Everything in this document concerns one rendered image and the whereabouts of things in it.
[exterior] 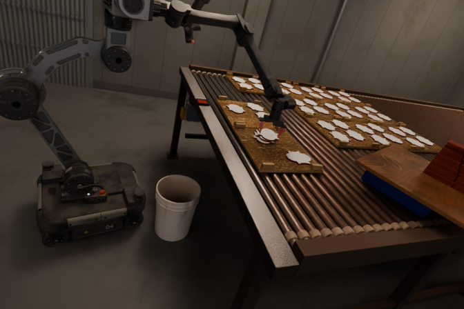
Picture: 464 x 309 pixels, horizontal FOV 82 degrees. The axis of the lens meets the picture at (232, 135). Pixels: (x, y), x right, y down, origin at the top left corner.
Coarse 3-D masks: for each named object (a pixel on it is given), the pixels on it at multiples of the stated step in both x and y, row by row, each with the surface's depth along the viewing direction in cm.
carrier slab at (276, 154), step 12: (240, 132) 147; (252, 132) 151; (276, 132) 159; (252, 144) 138; (276, 144) 145; (288, 144) 148; (252, 156) 128; (264, 156) 130; (276, 156) 133; (276, 168) 123; (288, 168) 125; (300, 168) 128
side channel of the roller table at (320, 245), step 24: (312, 240) 86; (336, 240) 88; (360, 240) 91; (384, 240) 94; (408, 240) 97; (432, 240) 101; (456, 240) 107; (312, 264) 83; (336, 264) 88; (360, 264) 93
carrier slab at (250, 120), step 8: (224, 104) 181; (240, 104) 188; (256, 104) 196; (224, 112) 168; (232, 112) 171; (248, 112) 177; (256, 112) 181; (264, 112) 184; (232, 120) 160; (240, 120) 163; (248, 120) 166; (256, 120) 169; (272, 128) 163
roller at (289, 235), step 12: (192, 72) 241; (216, 108) 175; (228, 132) 149; (240, 156) 130; (252, 168) 121; (252, 180) 116; (264, 192) 108; (276, 204) 103; (276, 216) 98; (288, 228) 92; (288, 240) 89
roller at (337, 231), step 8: (216, 80) 239; (224, 88) 219; (232, 96) 205; (296, 176) 124; (296, 184) 120; (304, 192) 115; (312, 200) 111; (320, 208) 107; (320, 216) 104; (328, 216) 103; (328, 224) 101; (336, 232) 97
